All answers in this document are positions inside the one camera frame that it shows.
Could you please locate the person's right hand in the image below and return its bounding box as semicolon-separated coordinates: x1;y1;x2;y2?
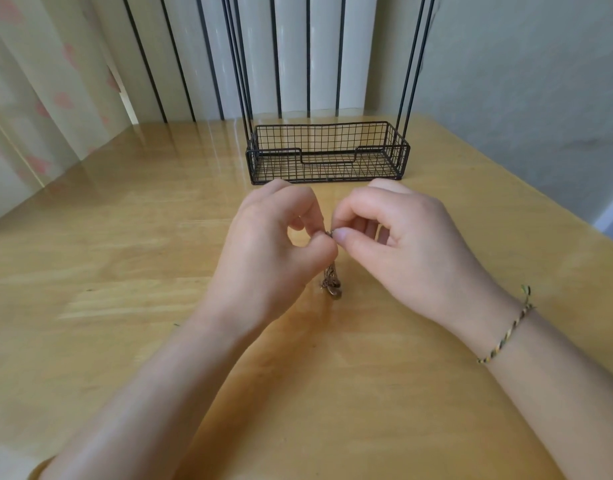
330;177;524;358

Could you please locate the person's left hand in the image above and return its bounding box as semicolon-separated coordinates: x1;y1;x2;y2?
195;179;340;338

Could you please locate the chain necklace with pendant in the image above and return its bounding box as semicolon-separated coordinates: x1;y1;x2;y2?
320;227;344;300

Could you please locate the black wire jewelry rack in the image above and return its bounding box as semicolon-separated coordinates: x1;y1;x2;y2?
219;0;438;186

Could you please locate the person's left forearm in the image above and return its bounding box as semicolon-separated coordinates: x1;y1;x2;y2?
29;309;256;480

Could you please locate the white black-striped curtain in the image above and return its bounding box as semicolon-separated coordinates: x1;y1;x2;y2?
85;0;380;127

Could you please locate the pink floral curtain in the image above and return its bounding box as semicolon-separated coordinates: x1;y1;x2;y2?
0;0;135;224

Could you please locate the braided cord bracelet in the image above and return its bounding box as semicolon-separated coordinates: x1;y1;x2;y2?
477;285;536;366

